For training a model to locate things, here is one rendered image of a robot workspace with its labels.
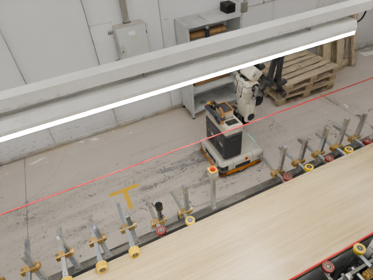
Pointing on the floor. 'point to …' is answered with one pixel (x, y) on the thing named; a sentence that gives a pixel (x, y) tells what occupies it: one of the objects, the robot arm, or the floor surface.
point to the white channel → (23, 94)
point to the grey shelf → (230, 95)
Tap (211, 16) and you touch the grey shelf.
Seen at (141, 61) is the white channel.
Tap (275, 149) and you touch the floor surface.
